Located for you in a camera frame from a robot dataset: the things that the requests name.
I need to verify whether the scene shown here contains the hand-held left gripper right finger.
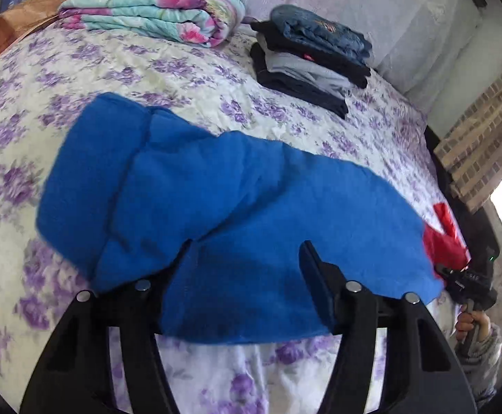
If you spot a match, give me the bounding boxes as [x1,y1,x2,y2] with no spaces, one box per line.
[298,240,478,414]

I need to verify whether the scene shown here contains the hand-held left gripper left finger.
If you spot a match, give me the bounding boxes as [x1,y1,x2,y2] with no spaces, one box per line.
[20,242,192,414]

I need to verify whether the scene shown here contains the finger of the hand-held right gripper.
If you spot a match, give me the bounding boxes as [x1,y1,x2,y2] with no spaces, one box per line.
[434,263,464,288]

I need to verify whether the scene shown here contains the blue and red pants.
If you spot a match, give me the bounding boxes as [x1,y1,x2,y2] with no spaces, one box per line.
[36,92,471,346]

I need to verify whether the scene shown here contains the person's right forearm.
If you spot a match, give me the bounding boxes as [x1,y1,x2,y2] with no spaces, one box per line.
[455,323,502,407]

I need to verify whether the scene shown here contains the folded dark navy pants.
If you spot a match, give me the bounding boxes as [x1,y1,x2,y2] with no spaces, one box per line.
[250,45,350,120]

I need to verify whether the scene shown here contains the folded grey pants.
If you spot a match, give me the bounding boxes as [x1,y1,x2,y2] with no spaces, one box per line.
[264,47,352,100]

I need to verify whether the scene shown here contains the folded black pants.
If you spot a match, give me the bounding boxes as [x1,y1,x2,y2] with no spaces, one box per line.
[251,21,371,89]

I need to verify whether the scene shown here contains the person's right hand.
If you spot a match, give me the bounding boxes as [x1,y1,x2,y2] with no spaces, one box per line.
[454,305,493,343]

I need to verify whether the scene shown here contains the beige checked curtain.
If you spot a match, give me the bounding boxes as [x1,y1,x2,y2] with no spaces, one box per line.
[434,47,502,215]

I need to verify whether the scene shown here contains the purple floral bedspread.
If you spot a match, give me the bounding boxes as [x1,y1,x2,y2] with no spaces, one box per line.
[0,19,472,414]

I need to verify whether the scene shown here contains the folded blue denim jeans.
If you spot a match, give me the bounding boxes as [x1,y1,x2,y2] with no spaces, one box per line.
[270,4,373,66]

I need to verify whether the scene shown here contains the white lace headboard cover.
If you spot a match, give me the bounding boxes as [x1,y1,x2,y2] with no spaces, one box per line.
[57,0,485,109]

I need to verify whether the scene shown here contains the folded turquoise pink floral blanket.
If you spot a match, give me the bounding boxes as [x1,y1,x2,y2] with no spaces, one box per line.
[58,0,247,48]

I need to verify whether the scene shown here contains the orange brown pillow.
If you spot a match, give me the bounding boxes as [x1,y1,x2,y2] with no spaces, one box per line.
[0,0,97,68]

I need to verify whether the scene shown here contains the dark bed frame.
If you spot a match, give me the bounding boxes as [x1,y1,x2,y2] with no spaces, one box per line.
[424,127,501,268]

